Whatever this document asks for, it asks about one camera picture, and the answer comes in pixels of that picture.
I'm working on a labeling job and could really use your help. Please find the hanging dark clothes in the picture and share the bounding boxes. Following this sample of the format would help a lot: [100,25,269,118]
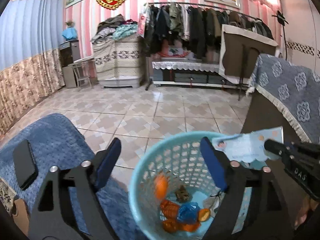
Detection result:
[143,3,275,60]

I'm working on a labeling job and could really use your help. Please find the black rectangular case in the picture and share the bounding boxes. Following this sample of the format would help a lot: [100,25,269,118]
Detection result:
[12,140,39,191]

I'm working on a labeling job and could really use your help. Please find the light blue plastic basket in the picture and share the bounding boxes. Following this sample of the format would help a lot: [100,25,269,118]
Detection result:
[128,130,253,240]

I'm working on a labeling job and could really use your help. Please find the grey printed snack bag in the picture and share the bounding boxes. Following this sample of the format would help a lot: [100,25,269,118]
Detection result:
[0,179,16,214]

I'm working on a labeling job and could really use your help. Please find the metal clothes rack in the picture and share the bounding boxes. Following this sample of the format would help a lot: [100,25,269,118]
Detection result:
[144,2,266,91]

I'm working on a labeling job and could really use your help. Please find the blue floral sofa cover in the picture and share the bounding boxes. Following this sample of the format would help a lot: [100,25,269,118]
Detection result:
[246,54,319,144]

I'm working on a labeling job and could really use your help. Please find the brown crumpled wrapper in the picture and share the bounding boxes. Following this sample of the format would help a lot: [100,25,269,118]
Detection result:
[175,185,190,203]

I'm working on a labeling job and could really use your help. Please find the grey water dispenser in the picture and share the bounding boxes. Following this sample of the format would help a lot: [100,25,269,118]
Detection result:
[59,40,81,88]

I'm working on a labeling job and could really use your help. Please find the pile of folded clothes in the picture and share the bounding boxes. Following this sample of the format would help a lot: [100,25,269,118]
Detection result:
[91,14,138,44]

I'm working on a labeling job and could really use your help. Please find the light blue paper card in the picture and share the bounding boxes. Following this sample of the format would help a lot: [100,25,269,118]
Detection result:
[212,126,284,164]

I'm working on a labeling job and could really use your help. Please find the brown phone case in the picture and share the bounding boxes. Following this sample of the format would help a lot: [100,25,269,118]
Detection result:
[11,198,29,236]

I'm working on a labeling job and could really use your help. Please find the blue plastic wrapper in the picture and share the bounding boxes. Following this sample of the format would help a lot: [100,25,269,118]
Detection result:
[176,202,200,224]

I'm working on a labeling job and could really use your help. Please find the patterned cloth covered cabinet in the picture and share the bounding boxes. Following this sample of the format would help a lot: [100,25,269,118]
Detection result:
[93,34,145,88]

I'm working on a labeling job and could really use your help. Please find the person's right hand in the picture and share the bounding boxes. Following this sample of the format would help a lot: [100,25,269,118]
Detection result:
[295,196,319,229]

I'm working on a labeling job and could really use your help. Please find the blue and floral curtain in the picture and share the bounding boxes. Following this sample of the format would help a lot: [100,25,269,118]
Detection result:
[1,0,65,136]

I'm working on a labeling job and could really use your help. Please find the small metal folding table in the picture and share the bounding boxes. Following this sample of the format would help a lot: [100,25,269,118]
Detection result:
[68,56,94,91]

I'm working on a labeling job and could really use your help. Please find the small orange mandarin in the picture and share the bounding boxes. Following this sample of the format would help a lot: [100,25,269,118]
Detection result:
[154,173,168,200]

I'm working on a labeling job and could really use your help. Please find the low tv stand with lace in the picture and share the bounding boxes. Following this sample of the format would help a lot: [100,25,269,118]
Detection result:
[151,60,248,89]

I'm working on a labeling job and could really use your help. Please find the blue textured table cloth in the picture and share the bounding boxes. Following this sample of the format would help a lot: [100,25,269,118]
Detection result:
[1,114,145,239]

